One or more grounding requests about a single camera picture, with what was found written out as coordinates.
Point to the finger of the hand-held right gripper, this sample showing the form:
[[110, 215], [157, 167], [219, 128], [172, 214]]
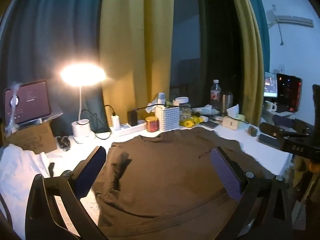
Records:
[[267, 128], [282, 121]]

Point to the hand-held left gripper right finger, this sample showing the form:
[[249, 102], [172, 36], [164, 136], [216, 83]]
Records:
[[225, 173]]

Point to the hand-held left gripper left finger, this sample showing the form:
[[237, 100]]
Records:
[[92, 166]]

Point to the brown printed t-shirt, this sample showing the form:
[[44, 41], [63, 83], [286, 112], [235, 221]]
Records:
[[162, 175]]

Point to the smartphone in clear case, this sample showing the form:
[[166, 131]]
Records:
[[269, 140]]

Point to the small stone figurine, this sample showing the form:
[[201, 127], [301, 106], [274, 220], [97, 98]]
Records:
[[253, 131]]

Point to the white mug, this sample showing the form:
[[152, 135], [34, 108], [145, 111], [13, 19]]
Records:
[[269, 106]]

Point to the white textured tablecloth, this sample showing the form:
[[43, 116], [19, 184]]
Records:
[[265, 152]]

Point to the black computer case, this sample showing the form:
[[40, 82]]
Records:
[[288, 92]]

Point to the tissue box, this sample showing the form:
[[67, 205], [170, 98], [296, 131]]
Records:
[[231, 123]]

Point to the white desk lamp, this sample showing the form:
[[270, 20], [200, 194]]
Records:
[[81, 131]]

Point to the small black tangled item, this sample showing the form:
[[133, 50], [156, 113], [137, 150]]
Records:
[[63, 142]]

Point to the computer monitor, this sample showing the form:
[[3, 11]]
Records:
[[270, 85]]

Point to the steel tumbler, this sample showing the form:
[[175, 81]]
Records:
[[227, 103]]

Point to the white charger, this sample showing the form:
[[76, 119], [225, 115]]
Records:
[[115, 122]]

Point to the dark smartphone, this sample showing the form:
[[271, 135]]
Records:
[[209, 124]]

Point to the white power strip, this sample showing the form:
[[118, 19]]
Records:
[[130, 129]]

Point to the clear plastic bottle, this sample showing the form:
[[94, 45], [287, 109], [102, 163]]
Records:
[[216, 96]]

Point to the yellow snack packet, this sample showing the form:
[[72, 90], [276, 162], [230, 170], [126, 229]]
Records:
[[191, 122]]

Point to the black charger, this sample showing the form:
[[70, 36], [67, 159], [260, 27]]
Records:
[[132, 118]]

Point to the cardboard box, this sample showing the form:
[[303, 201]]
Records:
[[35, 140]]

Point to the crumpled plastic bag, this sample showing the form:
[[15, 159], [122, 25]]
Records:
[[206, 110]]

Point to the white garment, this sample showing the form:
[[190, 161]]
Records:
[[20, 170]]

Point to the red tin can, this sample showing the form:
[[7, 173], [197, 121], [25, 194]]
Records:
[[152, 125]]

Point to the yellow curtain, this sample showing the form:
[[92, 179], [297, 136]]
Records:
[[250, 55], [135, 42]]

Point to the white perforated basket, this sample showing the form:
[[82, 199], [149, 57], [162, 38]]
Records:
[[168, 118]]

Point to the clear jar with white lid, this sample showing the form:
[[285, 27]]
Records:
[[182, 102]]

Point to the tablet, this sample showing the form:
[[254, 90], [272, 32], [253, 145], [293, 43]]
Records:
[[30, 100]]

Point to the stacked paper cups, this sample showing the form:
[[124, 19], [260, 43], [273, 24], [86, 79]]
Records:
[[161, 98]]

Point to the white air conditioner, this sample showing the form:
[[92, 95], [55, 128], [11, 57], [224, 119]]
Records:
[[292, 18]]

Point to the teal curtain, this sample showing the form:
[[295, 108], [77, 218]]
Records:
[[50, 30], [262, 17]]

